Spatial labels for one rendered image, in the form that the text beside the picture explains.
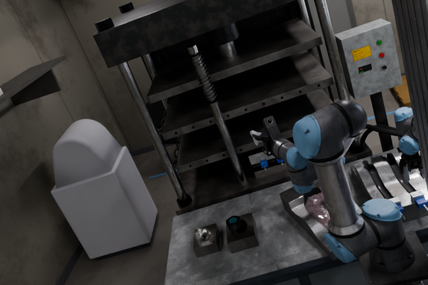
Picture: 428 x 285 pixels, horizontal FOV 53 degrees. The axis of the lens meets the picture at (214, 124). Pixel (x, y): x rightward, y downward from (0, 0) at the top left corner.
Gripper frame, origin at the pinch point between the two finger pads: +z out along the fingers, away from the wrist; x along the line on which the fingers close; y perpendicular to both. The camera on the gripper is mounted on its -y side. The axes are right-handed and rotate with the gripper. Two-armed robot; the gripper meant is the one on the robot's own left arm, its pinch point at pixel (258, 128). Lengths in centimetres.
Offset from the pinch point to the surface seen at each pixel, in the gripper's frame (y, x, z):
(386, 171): 46, 64, 1
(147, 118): 6, -36, 85
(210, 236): 65, -26, 34
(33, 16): -62, -94, 351
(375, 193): 51, 52, -5
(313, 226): 56, 16, -4
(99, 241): 137, -96, 196
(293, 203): 54, 18, 17
